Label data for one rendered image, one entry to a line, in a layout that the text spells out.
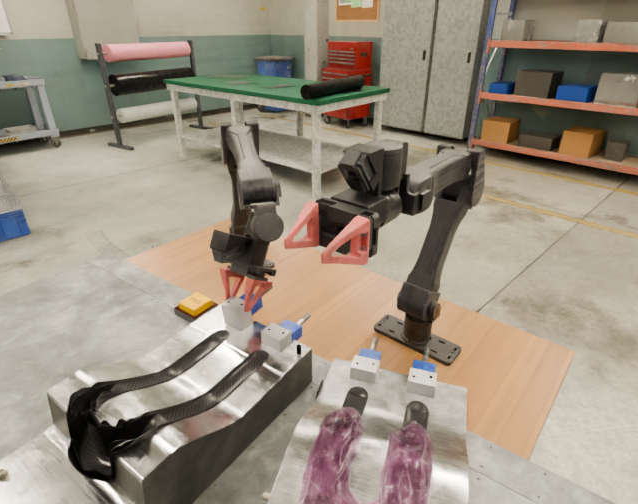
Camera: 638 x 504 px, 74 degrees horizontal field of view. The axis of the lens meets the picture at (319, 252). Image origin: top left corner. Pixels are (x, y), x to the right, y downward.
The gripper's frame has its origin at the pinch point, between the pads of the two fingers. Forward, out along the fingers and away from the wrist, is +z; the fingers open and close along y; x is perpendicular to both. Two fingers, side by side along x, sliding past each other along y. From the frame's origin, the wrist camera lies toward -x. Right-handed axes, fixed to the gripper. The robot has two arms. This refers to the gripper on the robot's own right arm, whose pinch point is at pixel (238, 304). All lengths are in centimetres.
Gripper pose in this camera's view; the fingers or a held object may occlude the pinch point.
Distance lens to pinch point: 91.5
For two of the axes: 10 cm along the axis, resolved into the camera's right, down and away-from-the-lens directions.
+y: 8.2, 2.5, -5.1
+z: -2.8, 9.6, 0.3
